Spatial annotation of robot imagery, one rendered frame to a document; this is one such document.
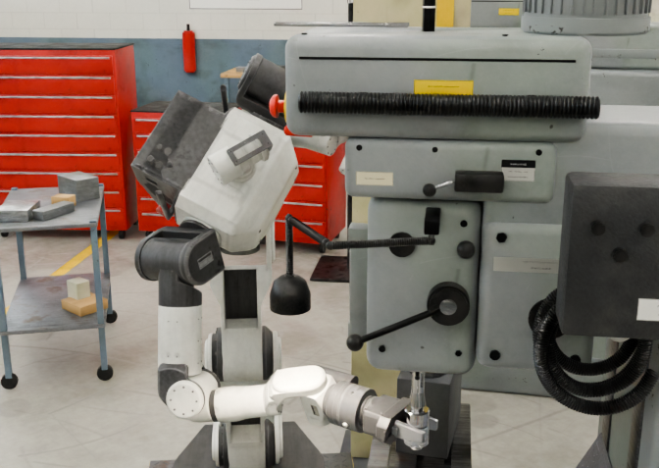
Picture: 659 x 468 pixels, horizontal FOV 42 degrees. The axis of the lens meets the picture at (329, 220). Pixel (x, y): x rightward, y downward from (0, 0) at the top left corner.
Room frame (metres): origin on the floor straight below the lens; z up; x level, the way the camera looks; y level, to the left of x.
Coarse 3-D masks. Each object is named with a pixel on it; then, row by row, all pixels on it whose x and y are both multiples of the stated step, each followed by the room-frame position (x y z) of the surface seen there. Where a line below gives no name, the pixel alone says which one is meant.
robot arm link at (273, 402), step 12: (276, 372) 1.61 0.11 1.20; (288, 372) 1.59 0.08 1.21; (300, 372) 1.59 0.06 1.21; (312, 372) 1.58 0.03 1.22; (324, 372) 1.58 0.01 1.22; (276, 384) 1.57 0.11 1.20; (288, 384) 1.56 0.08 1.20; (300, 384) 1.56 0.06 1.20; (312, 384) 1.55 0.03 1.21; (324, 384) 1.56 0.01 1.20; (264, 396) 1.58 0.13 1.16; (276, 396) 1.56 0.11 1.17; (288, 396) 1.55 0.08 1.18; (264, 408) 1.57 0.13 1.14; (276, 408) 1.57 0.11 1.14
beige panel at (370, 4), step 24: (360, 0) 3.21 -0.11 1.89; (384, 0) 3.20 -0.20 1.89; (408, 0) 3.19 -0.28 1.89; (456, 0) 3.16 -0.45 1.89; (456, 24) 3.16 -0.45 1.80; (360, 216) 3.21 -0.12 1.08; (360, 360) 3.21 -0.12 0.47; (360, 384) 3.21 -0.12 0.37; (384, 384) 3.19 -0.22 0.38; (360, 456) 3.21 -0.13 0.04
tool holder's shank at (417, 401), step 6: (414, 378) 1.46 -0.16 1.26; (420, 378) 1.45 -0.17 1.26; (414, 384) 1.46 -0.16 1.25; (420, 384) 1.45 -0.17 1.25; (414, 390) 1.46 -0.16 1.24; (420, 390) 1.45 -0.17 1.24; (414, 396) 1.45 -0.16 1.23; (420, 396) 1.45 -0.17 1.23; (414, 402) 1.45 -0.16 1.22; (420, 402) 1.45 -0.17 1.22; (414, 408) 1.46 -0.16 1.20; (420, 408) 1.45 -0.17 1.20
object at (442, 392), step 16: (400, 384) 1.76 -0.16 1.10; (432, 384) 1.74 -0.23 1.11; (448, 384) 1.73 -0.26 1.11; (432, 400) 1.74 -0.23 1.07; (448, 400) 1.73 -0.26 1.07; (432, 416) 1.74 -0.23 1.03; (448, 416) 1.73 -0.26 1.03; (432, 432) 1.74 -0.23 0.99; (448, 432) 1.73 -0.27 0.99; (400, 448) 1.76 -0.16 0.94; (432, 448) 1.74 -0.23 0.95; (448, 448) 1.74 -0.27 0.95
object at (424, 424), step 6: (408, 420) 1.45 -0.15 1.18; (414, 420) 1.44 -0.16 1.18; (420, 420) 1.44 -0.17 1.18; (426, 420) 1.45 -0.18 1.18; (414, 426) 1.44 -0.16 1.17; (420, 426) 1.44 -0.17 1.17; (426, 426) 1.45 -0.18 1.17; (426, 432) 1.45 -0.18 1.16; (426, 438) 1.45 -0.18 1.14; (408, 444) 1.45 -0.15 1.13; (414, 444) 1.44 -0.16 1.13; (420, 444) 1.44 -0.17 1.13; (426, 444) 1.45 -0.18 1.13
